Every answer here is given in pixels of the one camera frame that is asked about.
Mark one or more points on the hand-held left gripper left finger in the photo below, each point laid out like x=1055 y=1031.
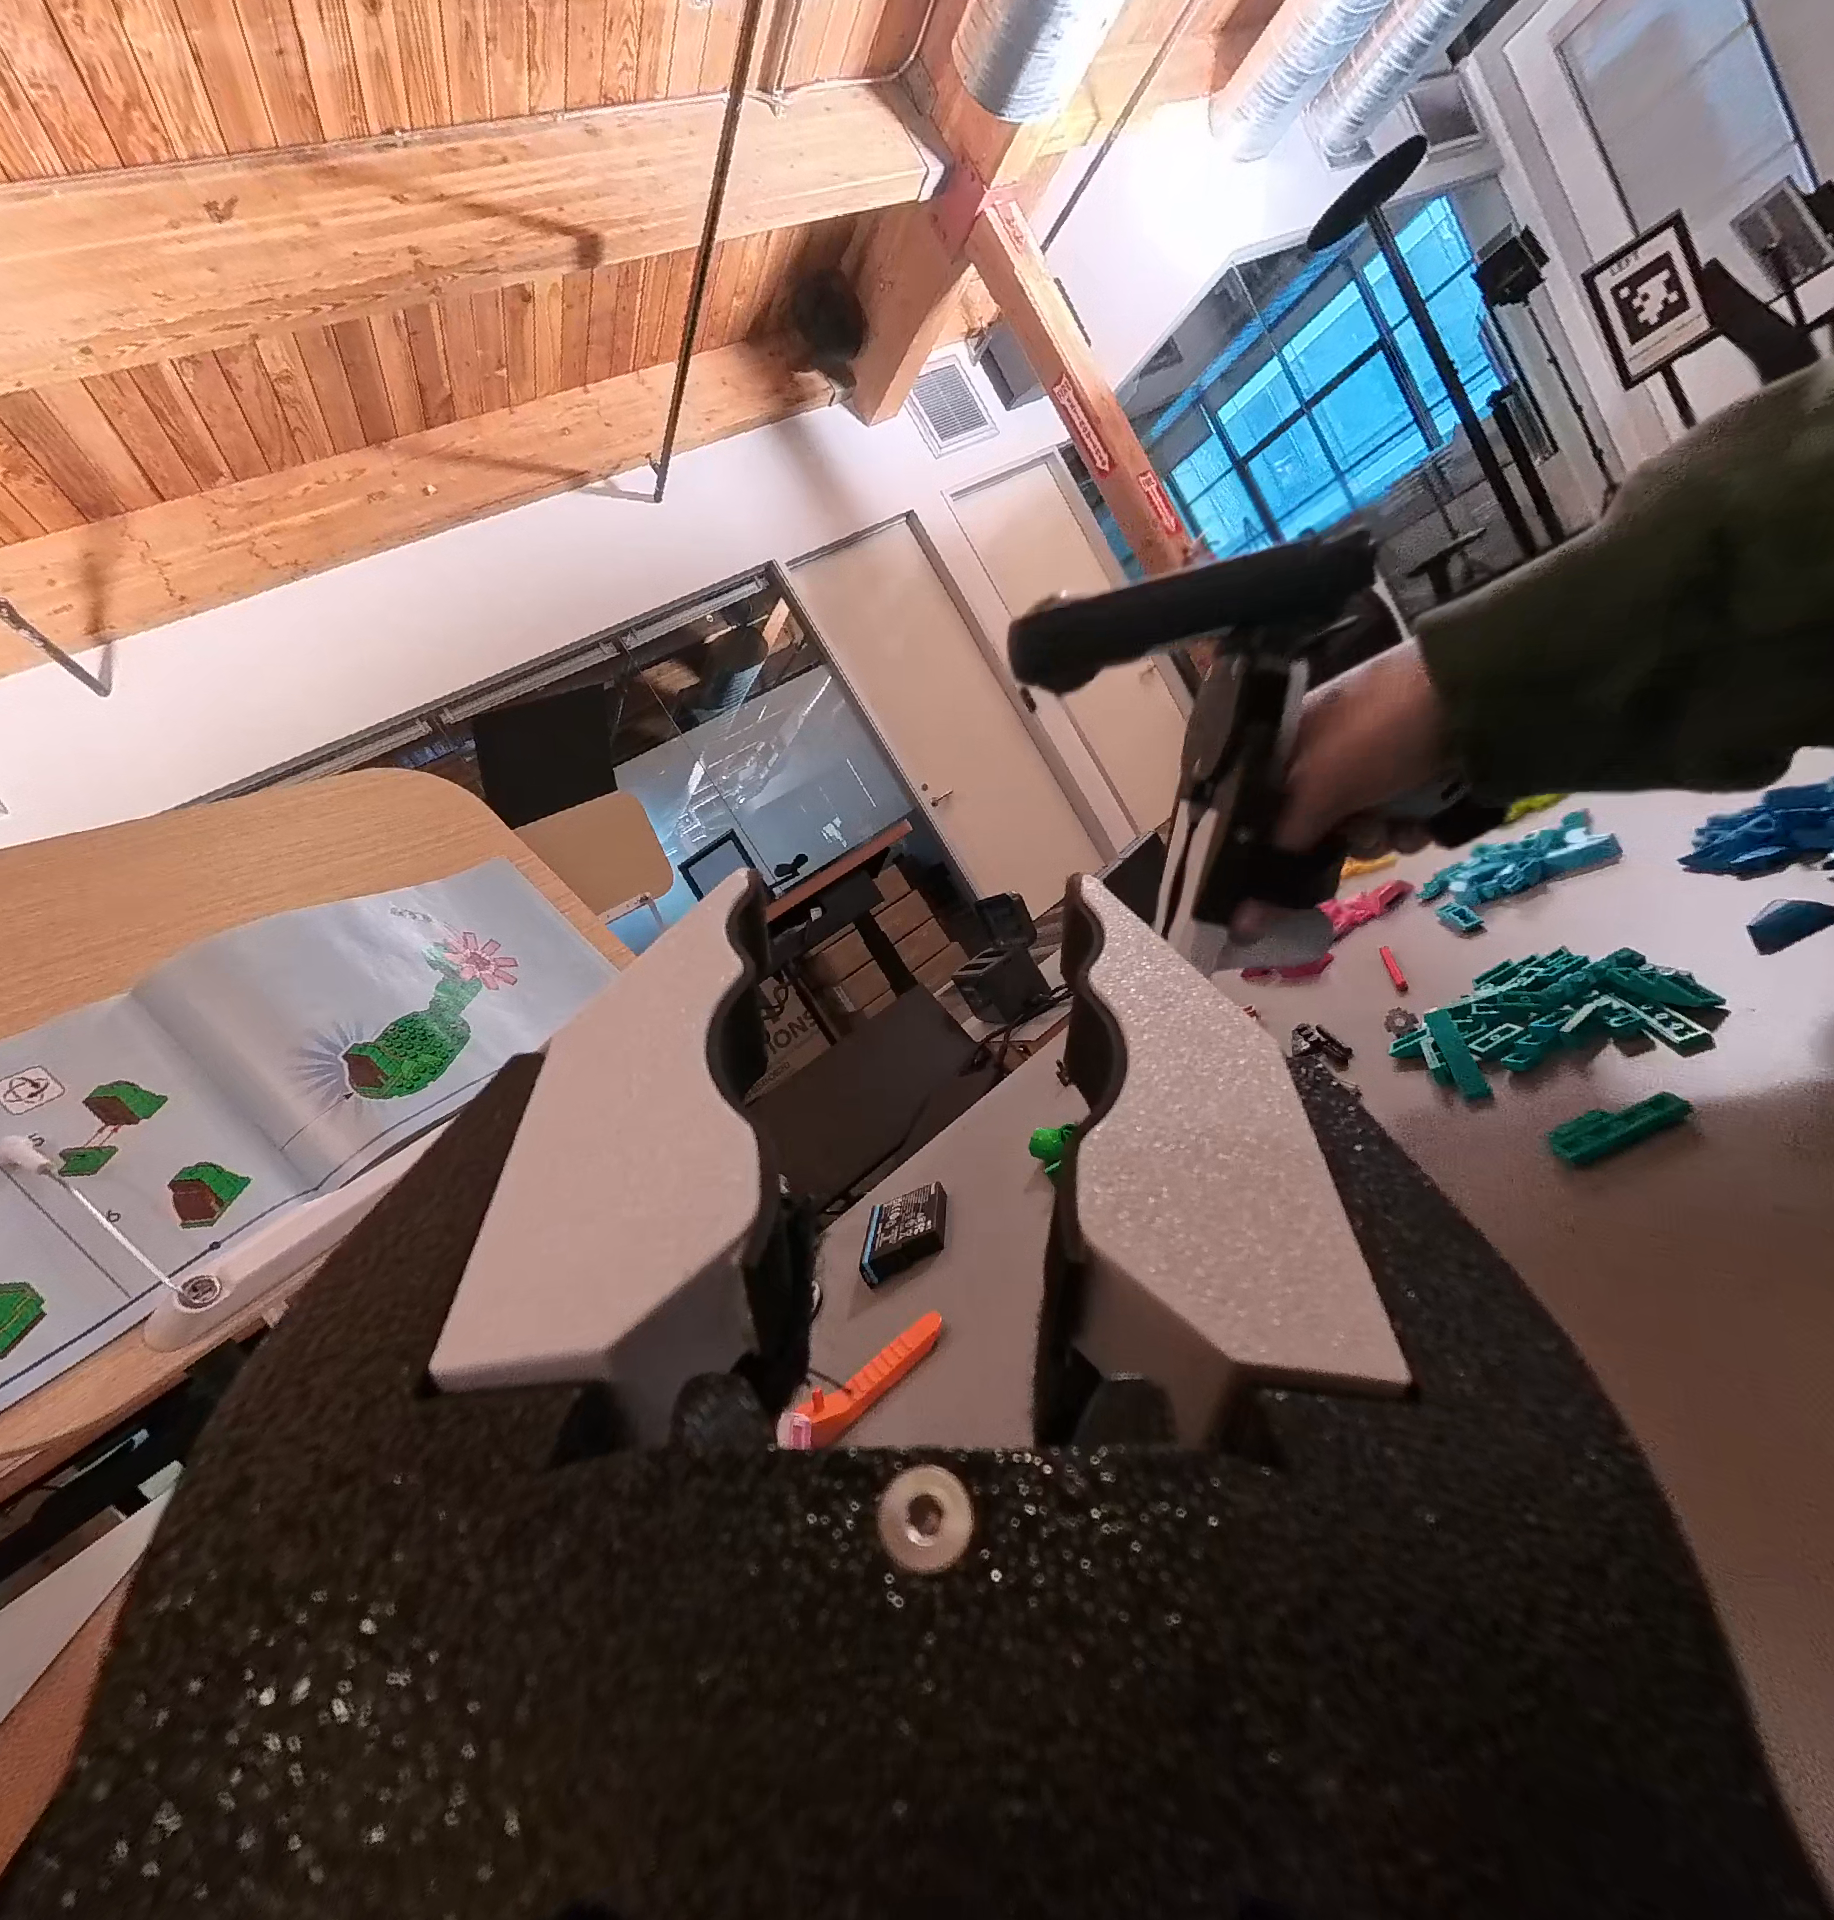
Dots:
x=618 y=1186

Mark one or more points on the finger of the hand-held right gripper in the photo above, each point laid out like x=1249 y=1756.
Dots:
x=1278 y=941

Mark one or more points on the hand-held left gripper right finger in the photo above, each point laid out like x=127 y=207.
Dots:
x=1231 y=1200

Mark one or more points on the person's right forearm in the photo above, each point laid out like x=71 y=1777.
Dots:
x=1681 y=600

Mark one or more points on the pile of pink lego pieces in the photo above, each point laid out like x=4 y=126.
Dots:
x=1343 y=915

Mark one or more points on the small black lego pieces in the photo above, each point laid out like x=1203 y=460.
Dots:
x=1317 y=1043

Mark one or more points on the small red lego piece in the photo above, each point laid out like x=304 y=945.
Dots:
x=1393 y=968

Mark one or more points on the bright green lego piece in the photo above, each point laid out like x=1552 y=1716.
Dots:
x=1052 y=1147

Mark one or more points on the pile of teal lego pieces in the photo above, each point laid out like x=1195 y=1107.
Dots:
x=1516 y=866

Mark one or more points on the pile of dark green lego pieces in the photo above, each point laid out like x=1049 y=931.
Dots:
x=1561 y=1013

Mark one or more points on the orange lego brick separator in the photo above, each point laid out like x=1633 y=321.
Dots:
x=873 y=1372

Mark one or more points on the open lego instruction booklet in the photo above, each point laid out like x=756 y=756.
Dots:
x=257 y=1051

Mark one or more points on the dark green lego plate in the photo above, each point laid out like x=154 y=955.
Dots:
x=1621 y=1129

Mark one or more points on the blue sloped lego piece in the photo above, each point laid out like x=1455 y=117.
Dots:
x=1793 y=922

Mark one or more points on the pile of blue lego pieces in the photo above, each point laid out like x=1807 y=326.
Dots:
x=1786 y=825

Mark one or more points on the person's right hand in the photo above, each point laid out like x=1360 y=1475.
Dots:
x=1368 y=735

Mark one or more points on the beige door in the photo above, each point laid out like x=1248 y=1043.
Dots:
x=933 y=706
x=1067 y=630

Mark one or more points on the small black box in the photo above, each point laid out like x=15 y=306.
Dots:
x=904 y=1232

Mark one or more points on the stack of brown cardboard boxes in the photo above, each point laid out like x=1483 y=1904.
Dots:
x=893 y=937

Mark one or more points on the glass office partition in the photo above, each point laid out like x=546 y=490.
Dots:
x=678 y=750

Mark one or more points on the black round disc on stand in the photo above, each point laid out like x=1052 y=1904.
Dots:
x=1368 y=188

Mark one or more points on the light wooden book stand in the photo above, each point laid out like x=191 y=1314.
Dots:
x=182 y=885

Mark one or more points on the printed tag sign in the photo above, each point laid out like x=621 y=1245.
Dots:
x=1651 y=300

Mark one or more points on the wooden support post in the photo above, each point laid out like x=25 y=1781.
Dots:
x=1074 y=376

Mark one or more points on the blue tinted window wall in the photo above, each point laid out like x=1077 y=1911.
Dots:
x=1338 y=376

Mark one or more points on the white wall air vent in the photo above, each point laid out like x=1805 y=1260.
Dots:
x=949 y=407

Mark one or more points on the silver ventilation duct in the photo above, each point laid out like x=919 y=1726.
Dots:
x=1037 y=52
x=1338 y=68

